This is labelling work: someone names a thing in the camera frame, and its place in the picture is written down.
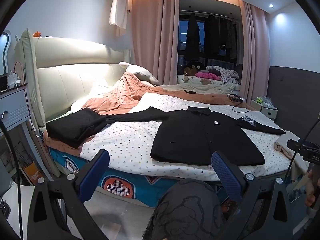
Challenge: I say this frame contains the cream padded headboard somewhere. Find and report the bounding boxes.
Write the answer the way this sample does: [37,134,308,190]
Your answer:
[15,29,131,127]

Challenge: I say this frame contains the white floral duvet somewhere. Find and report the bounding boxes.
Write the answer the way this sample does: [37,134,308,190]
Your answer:
[80,93,290,181]

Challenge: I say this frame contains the person's right hand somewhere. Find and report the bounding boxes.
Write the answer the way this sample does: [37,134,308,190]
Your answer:
[305,165,319,207]

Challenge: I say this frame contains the white hanging shirt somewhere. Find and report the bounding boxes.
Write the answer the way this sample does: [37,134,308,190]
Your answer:
[109,0,129,36]

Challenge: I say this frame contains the pink curtain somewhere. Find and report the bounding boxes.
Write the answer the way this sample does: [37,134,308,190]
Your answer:
[239,1,270,105]
[132,0,179,85]

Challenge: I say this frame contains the cream plush pillow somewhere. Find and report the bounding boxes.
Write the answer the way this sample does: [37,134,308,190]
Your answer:
[119,61,159,86]

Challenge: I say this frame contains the beige cloth at bed corner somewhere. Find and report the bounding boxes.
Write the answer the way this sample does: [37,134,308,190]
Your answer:
[274,131,310,181]

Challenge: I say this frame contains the beige sheet far side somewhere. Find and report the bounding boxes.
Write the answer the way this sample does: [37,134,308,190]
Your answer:
[161,75,241,95]

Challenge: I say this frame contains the orange quilted blanket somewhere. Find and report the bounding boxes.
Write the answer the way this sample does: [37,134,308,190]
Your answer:
[43,73,258,157]

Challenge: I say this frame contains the pink curtain right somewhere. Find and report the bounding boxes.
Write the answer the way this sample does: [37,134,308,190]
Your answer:
[239,1,270,105]

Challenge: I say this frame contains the folded black garment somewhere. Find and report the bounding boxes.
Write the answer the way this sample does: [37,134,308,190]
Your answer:
[46,108,114,148]

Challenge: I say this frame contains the pink curtain left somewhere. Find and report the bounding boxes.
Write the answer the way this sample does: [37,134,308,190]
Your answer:
[132,0,179,85]

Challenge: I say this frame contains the black thick camera cable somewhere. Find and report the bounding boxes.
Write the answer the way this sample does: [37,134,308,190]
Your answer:
[0,118,25,240]

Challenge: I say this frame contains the white pillow at headboard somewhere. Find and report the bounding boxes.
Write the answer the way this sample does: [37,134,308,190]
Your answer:
[67,85,113,114]

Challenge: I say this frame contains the grey bedside drawer table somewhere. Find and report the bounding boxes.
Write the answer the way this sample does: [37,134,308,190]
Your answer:
[0,84,31,135]

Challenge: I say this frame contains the pile of clothes by window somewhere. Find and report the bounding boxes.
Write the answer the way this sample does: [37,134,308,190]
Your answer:
[183,65,240,85]

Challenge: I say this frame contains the small black device on bed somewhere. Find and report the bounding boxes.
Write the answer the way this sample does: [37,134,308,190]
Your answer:
[184,90,196,94]

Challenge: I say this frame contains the black button shirt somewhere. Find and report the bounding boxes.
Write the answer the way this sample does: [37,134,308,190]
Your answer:
[112,107,285,166]

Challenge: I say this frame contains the white small nightstand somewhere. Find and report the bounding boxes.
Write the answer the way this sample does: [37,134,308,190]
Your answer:
[250,96,278,121]

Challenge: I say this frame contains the orange box under table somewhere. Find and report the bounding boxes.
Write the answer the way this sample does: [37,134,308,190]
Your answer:
[23,162,43,185]

